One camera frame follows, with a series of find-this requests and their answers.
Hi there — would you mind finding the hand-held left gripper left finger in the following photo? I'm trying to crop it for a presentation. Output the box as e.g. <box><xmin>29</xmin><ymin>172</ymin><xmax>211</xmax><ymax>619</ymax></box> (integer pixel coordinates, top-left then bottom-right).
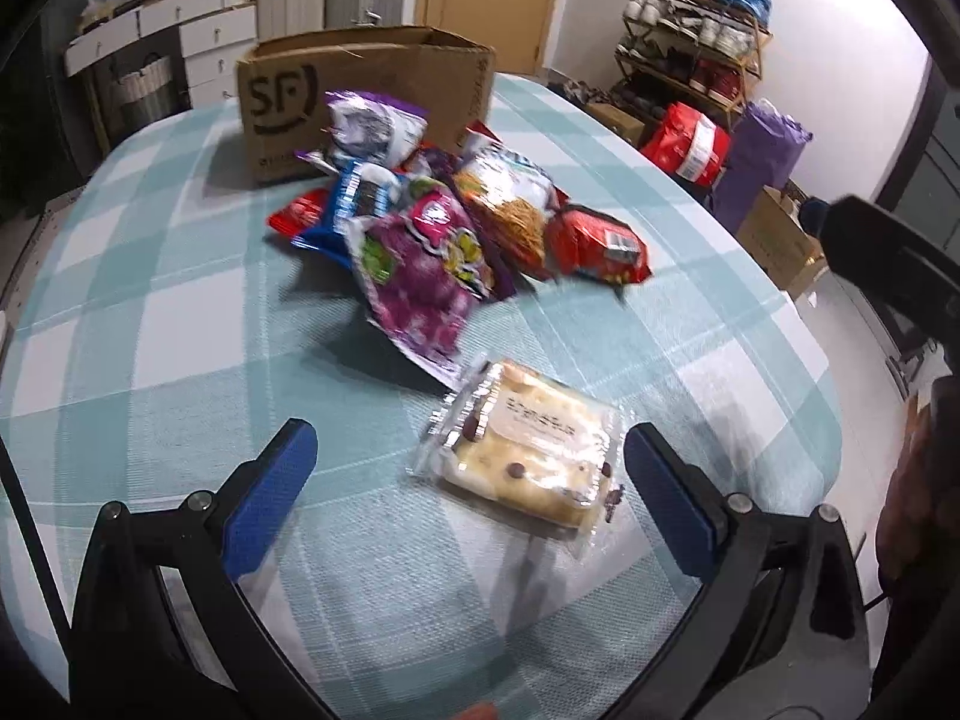
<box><xmin>69</xmin><ymin>418</ymin><xmax>338</xmax><ymax>720</ymax></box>

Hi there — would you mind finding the red shopping bag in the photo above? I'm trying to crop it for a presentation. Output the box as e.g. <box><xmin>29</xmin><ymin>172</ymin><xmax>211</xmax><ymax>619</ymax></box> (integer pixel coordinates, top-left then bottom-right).
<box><xmin>641</xmin><ymin>101</ymin><xmax>732</xmax><ymax>188</ymax></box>

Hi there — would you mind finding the large floor cardboard box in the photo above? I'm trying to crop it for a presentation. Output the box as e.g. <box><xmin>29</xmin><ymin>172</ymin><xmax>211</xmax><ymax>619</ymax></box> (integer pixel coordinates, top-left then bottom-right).
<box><xmin>739</xmin><ymin>184</ymin><xmax>830</xmax><ymax>293</ymax></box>

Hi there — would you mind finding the orange noodle snack bag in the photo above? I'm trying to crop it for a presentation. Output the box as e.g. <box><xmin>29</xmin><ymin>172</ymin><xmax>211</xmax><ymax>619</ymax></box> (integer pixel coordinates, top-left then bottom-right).
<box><xmin>450</xmin><ymin>146</ymin><xmax>571</xmax><ymax>282</ymax></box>

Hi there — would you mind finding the teal checked tablecloth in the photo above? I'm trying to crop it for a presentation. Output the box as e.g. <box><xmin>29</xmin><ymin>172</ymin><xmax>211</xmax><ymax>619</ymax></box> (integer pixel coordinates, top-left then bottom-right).
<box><xmin>0</xmin><ymin>73</ymin><xmax>845</xmax><ymax>720</ymax></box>

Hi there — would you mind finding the grey white laundry basket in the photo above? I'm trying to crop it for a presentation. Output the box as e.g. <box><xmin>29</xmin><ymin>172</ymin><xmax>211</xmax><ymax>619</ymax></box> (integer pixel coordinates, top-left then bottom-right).
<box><xmin>112</xmin><ymin>56</ymin><xmax>185</xmax><ymax>128</ymax></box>

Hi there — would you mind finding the black shoes pile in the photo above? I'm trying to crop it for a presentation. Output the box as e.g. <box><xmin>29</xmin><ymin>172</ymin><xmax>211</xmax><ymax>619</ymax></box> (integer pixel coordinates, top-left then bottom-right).
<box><xmin>562</xmin><ymin>79</ymin><xmax>623</xmax><ymax>110</ymax></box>

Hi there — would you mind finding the brown cardboard box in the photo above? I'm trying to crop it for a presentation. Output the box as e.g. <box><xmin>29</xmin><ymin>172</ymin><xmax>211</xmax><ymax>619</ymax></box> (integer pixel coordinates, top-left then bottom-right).
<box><xmin>236</xmin><ymin>25</ymin><xmax>497</xmax><ymax>188</ymax></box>

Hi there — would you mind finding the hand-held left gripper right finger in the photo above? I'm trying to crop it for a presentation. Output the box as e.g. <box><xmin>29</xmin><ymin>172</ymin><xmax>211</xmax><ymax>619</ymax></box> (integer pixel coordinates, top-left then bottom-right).
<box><xmin>600</xmin><ymin>422</ymin><xmax>875</xmax><ymax>720</ymax></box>

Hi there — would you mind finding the person's right hand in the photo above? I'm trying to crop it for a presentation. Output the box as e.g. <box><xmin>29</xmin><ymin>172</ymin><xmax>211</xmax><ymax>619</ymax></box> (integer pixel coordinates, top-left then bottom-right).
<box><xmin>876</xmin><ymin>394</ymin><xmax>960</xmax><ymax>590</ymax></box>

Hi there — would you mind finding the clear bread packet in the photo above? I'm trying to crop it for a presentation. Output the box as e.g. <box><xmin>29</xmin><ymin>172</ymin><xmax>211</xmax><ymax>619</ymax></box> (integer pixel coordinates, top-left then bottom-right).
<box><xmin>407</xmin><ymin>358</ymin><xmax>627</xmax><ymax>541</ymax></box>

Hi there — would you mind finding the small floor cardboard box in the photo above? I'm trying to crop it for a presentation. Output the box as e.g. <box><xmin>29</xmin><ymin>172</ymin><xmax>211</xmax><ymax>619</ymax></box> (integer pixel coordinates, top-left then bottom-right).
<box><xmin>589</xmin><ymin>101</ymin><xmax>646</xmax><ymax>147</ymax></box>

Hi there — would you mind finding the wooden shoe rack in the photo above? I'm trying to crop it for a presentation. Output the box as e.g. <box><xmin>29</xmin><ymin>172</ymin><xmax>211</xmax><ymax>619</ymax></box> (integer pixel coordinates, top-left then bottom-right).
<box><xmin>615</xmin><ymin>0</ymin><xmax>773</xmax><ymax>128</ymax></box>

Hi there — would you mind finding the white drawer desk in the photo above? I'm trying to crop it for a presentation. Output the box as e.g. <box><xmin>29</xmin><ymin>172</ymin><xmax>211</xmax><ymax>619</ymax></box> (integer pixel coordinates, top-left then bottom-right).
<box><xmin>64</xmin><ymin>0</ymin><xmax>260</xmax><ymax>110</ymax></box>

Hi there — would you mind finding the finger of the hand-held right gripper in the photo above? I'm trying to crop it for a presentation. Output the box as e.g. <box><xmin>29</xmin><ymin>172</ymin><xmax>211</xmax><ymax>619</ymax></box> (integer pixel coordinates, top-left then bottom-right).
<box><xmin>797</xmin><ymin>195</ymin><xmax>960</xmax><ymax>397</ymax></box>

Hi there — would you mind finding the blue cookie packet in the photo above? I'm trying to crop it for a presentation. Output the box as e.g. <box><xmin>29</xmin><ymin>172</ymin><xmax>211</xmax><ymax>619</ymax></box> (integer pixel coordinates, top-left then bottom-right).
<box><xmin>292</xmin><ymin>161</ymin><xmax>410</xmax><ymax>252</ymax></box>

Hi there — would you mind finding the red dark-label snack packet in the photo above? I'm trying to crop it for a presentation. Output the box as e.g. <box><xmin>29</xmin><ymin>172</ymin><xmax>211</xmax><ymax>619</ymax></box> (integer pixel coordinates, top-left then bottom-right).
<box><xmin>546</xmin><ymin>204</ymin><xmax>652</xmax><ymax>287</ymax></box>

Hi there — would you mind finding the purple grape candy bag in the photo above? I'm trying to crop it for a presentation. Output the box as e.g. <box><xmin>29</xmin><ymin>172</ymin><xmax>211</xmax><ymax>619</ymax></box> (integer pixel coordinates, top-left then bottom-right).
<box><xmin>346</xmin><ymin>187</ymin><xmax>500</xmax><ymax>383</ymax></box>

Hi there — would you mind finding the purple white chip bag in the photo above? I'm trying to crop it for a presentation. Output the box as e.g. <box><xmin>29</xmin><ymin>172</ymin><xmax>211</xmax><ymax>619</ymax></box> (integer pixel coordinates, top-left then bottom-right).
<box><xmin>324</xmin><ymin>90</ymin><xmax>430</xmax><ymax>170</ymax></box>

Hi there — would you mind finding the red white snack packet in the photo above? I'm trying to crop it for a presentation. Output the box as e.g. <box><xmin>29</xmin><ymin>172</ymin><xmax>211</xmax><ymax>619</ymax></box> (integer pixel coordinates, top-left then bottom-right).
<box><xmin>268</xmin><ymin>190</ymin><xmax>335</xmax><ymax>241</ymax></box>

